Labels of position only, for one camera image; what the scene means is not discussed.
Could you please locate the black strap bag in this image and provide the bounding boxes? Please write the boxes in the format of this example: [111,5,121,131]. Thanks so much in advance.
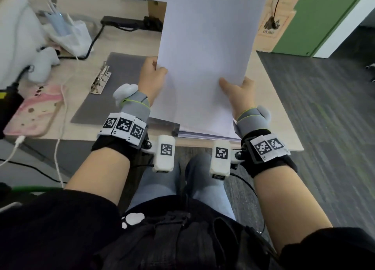
[97,196,279,270]

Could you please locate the person's right forearm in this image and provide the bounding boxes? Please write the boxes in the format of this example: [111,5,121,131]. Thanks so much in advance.
[253,165,333,254]

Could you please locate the white paper sheets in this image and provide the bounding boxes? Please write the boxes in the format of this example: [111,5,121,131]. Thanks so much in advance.
[149,0,268,138]

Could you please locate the grey wrist strap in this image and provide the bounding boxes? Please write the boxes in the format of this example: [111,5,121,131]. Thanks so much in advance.
[113,83,151,124]
[234,105,271,138]

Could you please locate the pink marbled phone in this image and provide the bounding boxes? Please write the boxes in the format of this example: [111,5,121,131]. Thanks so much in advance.
[4,83,65,138]

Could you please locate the grey clipboard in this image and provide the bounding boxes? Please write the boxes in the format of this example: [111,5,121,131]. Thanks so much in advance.
[71,52,180,137]

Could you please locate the black wristband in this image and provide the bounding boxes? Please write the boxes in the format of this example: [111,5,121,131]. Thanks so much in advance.
[91,132,153,163]
[240,129,298,178]

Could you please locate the stack of paper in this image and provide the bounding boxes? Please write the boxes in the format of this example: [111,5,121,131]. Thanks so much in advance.
[176,126,242,142]

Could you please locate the black power cable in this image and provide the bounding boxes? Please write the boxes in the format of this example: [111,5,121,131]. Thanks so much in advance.
[58,25,105,61]

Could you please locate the white fabric bundle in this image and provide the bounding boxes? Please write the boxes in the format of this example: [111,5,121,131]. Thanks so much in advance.
[0,0,48,89]

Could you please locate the person's left forearm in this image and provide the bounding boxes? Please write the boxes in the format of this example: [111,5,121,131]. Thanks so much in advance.
[65,147,131,206]

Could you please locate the person's black jacket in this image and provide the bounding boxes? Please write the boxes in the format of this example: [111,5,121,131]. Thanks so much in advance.
[0,189,375,270]

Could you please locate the metal clipboard clip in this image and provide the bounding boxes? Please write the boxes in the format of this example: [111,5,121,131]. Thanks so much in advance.
[90,61,112,95]

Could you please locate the black power strip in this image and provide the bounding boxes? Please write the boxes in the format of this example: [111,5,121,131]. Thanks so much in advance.
[100,15,163,32]

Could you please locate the green cabinet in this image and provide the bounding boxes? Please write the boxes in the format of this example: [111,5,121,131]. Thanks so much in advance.
[272,0,371,57]

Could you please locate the thin black cable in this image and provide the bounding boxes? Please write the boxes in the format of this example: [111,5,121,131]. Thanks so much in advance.
[0,158,67,184]

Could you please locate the white plastic bag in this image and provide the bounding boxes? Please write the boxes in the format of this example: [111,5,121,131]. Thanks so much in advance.
[37,2,94,57]

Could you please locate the black device with yellow label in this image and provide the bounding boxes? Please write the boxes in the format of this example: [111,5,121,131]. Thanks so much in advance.
[0,65,31,140]

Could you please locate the person's left hand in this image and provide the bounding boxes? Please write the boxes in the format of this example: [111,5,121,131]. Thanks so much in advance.
[138,57,168,106]

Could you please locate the black cable on box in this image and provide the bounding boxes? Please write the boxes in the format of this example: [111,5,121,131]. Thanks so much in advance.
[263,0,291,30]

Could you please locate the white marker tag cuff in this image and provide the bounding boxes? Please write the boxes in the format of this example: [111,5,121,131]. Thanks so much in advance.
[98,112,147,146]
[250,133,291,163]

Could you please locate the person's right hand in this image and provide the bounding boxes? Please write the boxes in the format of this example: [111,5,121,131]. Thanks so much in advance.
[219,76,257,120]

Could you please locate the white charging cable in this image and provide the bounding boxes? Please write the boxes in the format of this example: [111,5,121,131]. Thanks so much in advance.
[0,135,26,167]

